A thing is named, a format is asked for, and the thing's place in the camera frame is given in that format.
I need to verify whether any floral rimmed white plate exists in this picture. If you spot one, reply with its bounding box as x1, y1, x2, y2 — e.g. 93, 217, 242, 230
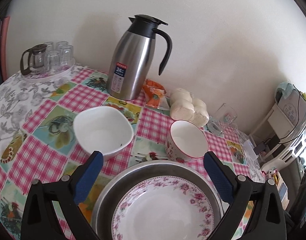
111, 176, 214, 240

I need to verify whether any large steel basin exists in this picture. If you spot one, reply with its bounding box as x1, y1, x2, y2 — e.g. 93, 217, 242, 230
91, 160, 224, 239

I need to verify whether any red rimmed floral bowl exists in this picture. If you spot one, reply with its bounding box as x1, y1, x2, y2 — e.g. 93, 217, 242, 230
164, 120, 209, 164

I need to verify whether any white square bowl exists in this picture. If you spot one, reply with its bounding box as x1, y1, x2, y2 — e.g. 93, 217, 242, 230
73, 106, 134, 161

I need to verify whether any smartphone on table edge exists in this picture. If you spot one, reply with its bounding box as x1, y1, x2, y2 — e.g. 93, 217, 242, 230
277, 181, 289, 204

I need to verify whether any colourful candy packet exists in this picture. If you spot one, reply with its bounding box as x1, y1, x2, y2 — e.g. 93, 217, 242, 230
267, 169, 279, 186

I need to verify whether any white power adapter box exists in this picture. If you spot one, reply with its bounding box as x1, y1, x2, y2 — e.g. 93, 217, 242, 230
242, 139, 258, 161

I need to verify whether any checkered floral tablecloth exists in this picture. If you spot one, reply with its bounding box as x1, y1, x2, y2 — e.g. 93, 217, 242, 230
0, 63, 269, 240

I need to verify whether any white shelf rack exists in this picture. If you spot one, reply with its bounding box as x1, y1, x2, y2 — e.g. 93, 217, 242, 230
249, 82, 306, 174

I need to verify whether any clear glass mug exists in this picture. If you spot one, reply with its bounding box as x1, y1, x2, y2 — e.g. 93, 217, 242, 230
207, 103, 238, 136

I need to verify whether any bag of white buns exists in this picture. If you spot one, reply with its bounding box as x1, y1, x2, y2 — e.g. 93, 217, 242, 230
169, 88, 209, 128

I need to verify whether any tray of drinking glasses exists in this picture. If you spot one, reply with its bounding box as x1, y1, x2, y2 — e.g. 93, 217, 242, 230
22, 41, 75, 83

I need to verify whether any orange snack packet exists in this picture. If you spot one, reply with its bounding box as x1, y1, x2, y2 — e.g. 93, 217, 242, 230
142, 79, 170, 111

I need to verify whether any stainless steel thermos jug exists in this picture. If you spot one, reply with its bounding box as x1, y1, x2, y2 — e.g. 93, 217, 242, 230
106, 14, 173, 101

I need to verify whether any glass teapot black handle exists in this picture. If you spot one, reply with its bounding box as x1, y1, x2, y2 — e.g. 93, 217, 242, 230
20, 44, 47, 76

